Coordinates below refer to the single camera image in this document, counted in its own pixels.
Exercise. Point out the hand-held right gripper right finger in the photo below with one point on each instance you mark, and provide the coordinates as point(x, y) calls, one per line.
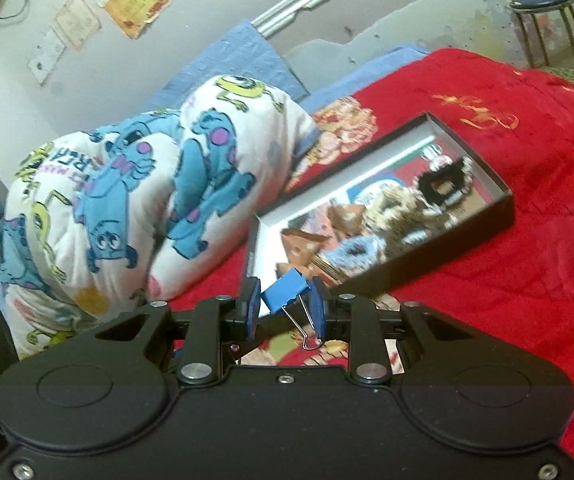
point(319, 310)

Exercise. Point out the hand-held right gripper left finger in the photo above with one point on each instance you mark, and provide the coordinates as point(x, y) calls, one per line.
point(253, 310)

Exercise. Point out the blue binder clip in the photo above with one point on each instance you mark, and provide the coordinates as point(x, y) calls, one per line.
point(287, 287)

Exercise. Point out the blue fuzzy scrunchie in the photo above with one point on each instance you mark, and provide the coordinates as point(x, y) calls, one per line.
point(347, 255)

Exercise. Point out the black shallow cardboard box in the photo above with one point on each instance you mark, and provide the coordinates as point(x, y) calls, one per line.
point(442, 255)

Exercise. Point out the white frilly scrunchie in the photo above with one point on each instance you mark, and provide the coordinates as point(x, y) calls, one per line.
point(442, 217)

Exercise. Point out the black lace scrunchie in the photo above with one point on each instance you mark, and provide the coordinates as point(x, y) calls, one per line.
point(459, 170)

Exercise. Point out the cartoon monster printed comforter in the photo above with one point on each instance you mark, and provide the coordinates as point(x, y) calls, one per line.
point(117, 185)

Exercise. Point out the blue bed sheet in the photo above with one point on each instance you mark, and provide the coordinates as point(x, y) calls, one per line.
point(367, 70)

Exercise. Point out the red bear printed blanket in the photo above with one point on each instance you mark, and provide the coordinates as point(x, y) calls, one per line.
point(542, 185)

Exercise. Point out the blue pillow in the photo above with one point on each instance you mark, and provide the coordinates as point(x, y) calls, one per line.
point(237, 55)

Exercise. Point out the framed wall certificate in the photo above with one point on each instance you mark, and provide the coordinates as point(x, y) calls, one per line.
point(74, 20)
point(47, 57)

